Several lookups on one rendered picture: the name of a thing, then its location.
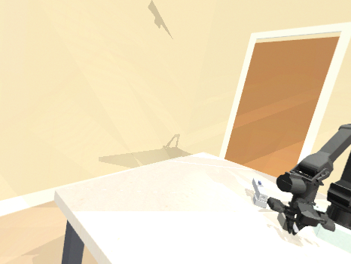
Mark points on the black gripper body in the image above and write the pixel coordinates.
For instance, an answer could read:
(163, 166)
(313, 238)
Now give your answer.
(278, 206)

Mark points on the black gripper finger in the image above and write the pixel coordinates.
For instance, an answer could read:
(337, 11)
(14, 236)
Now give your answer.
(299, 225)
(290, 222)

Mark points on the white and pale yellow cylinder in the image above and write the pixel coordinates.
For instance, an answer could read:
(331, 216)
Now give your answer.
(295, 228)

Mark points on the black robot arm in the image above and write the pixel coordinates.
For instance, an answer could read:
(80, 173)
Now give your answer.
(306, 177)

